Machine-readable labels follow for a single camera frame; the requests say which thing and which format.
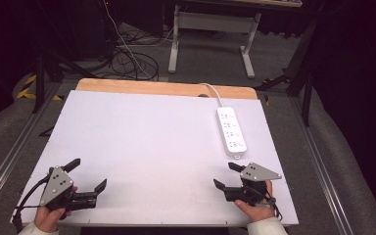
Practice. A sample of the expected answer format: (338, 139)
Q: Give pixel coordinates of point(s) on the person's left hand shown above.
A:
(48, 218)

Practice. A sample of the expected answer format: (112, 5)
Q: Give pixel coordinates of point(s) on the wooden table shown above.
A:
(143, 86)

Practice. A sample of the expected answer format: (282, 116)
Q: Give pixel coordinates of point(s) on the yellow black hazard tape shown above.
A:
(29, 81)

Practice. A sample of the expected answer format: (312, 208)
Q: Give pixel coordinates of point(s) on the white power strip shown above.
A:
(231, 132)

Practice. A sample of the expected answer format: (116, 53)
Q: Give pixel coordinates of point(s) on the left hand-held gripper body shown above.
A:
(56, 187)

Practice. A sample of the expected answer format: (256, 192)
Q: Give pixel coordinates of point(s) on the person's right hand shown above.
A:
(258, 210)

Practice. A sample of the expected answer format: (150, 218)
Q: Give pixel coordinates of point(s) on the white metal desk frame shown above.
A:
(213, 21)

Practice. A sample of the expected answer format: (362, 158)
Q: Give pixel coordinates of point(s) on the black metal stand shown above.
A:
(306, 98)
(39, 84)

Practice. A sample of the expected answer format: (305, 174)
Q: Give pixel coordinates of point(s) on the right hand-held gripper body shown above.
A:
(258, 173)

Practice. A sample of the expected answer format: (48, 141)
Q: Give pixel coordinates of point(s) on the aluminium floor rail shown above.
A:
(319, 169)
(13, 153)

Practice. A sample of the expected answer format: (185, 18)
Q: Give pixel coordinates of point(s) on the white board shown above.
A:
(143, 147)

